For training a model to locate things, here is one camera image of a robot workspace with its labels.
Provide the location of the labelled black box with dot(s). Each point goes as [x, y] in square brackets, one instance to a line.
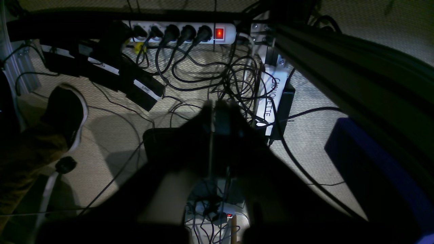
[275, 97]

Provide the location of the black power adapter bricks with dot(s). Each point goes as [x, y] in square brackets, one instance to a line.
[105, 66]

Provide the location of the black table frame beam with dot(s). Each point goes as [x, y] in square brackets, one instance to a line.
[387, 92]

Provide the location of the blue box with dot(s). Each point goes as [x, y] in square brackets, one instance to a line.
[386, 193]

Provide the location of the black shoe white sole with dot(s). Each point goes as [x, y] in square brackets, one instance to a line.
[67, 112]

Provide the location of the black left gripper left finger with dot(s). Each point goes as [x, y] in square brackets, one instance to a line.
[149, 207]

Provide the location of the lower white power strip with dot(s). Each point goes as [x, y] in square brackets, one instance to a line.
[215, 212]

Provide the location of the white power strip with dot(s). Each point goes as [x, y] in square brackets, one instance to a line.
[155, 31]
[215, 212]

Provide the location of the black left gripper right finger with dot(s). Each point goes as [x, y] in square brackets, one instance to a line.
[282, 207]

